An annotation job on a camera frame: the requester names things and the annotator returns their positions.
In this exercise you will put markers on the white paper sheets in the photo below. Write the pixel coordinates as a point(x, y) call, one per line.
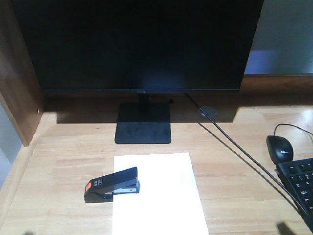
point(168, 202)

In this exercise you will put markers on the black computer monitor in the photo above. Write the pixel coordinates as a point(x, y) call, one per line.
point(139, 46)

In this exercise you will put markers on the wooden shelf unit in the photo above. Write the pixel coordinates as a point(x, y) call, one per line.
point(20, 91)

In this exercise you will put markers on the black keyboard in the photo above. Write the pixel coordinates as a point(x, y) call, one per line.
point(297, 177)

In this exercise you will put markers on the black object on desk edge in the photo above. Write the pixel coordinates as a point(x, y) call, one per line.
point(280, 149)

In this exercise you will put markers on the grey desk cable grommet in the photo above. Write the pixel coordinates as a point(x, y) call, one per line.
point(204, 111)

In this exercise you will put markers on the black stapler with orange button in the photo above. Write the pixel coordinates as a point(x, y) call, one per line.
point(104, 188)

